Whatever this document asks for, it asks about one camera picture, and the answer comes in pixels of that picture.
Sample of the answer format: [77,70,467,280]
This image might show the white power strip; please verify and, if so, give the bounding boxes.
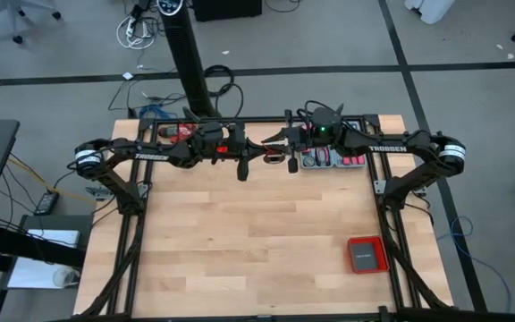
[115,13,156,51]

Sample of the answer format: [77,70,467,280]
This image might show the red black cordless drill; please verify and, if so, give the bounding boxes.
[157,123,198,144]

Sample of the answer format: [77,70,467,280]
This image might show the black tower fan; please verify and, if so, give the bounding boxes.
[156,0,223,120]

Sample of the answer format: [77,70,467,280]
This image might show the clear plastic cup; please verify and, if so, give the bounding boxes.
[52,267,81,289]

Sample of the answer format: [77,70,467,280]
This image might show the grey flat box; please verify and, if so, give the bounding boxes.
[353,243,382,272]

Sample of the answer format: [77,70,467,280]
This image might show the yellow floor cable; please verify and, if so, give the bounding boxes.
[7,157,96,201]

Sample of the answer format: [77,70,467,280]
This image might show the red cord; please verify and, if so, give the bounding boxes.
[266,141,285,163]

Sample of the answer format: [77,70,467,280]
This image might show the black coiled floor cable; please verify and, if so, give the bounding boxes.
[203,64,235,97]

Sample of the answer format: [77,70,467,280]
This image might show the black power adapter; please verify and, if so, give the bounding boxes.
[33,191,61,216]

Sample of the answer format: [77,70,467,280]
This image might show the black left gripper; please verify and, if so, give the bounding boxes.
[221,123,281,182]

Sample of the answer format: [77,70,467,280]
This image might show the red tray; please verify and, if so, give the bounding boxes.
[347,235,391,275]

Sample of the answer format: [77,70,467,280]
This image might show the blue floor cable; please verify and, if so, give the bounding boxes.
[435,216,513,314]
[139,105,179,120]

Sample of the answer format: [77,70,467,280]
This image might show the grey office chair base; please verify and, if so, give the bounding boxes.
[0,0,62,45]

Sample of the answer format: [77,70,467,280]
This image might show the red handled pliers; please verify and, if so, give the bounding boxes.
[316,147,333,167]

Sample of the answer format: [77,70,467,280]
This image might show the black cabinet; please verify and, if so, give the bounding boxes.
[192,0,264,23]

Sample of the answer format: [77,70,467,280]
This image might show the black cord spool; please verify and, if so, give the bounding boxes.
[264,142,286,165]

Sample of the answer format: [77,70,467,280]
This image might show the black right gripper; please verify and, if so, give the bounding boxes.
[261,109,316,174]

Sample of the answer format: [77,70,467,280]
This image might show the white box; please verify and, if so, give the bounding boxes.
[6,228,82,290]

